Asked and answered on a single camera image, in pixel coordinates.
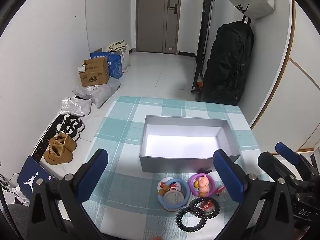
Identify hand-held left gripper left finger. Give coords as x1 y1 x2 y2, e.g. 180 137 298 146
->
26 148 109 240

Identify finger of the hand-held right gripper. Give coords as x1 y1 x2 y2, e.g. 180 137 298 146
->
275 142 313 171
257 152 293 183

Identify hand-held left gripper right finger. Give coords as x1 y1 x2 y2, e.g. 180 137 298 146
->
212 149 297 240

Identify clear ring with red ornament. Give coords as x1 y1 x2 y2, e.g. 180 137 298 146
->
215 185 228 200

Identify purple ring with pig figure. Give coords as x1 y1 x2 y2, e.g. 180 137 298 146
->
187 174 215 197

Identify black bead bracelet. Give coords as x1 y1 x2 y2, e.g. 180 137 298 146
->
176 206 207 233
187 197 221 221

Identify blue ring bracelet orange beads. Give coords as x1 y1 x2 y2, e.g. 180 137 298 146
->
157 177 191 212

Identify grey cardboard box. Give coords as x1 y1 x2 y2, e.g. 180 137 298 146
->
139 115 242 173

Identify round cartoon print badge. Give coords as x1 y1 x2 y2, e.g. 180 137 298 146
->
160 180 181 193

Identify round grey badge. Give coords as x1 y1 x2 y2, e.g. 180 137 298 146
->
164 191 185 209

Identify brown suede boot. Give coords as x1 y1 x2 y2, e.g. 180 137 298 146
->
54 132 77 152
44 138 73 166

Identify black and white sneaker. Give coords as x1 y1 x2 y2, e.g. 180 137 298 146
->
62 114 85 133
56 123 80 142

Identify teal plaid tablecloth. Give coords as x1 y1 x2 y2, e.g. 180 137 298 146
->
81 96 270 240

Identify black marbled board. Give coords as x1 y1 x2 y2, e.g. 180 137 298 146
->
32 119 64 162

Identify blue shoe box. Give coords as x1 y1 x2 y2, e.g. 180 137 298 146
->
16 155 54 200

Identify silver plastic mailer bag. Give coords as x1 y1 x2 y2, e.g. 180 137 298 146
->
59 97 92 117

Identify white power strip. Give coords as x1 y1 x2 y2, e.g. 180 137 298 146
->
11 185 28 203

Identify grey plastic mailer bag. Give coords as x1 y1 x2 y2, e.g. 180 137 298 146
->
72 76 121 109

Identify grey upholstered seat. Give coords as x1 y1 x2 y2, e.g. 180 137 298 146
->
6 204 30 240

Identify brown cardboard box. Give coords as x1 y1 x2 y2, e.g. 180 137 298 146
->
78 57 110 87

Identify large black backpack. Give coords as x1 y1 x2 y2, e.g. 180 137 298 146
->
201 21 255 105

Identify blue cardboard box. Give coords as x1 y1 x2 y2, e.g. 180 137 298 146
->
90 51 123 79

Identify white tote bag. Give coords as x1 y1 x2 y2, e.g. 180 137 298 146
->
117 44 132 73

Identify beige cloth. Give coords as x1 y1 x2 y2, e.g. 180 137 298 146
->
104 39 127 53

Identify black metal rack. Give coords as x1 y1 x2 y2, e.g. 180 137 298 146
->
191 0 217 94

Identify grey door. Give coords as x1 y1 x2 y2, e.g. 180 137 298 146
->
136 0 182 54

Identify white and black cables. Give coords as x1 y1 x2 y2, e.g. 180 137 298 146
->
0 174 16 193

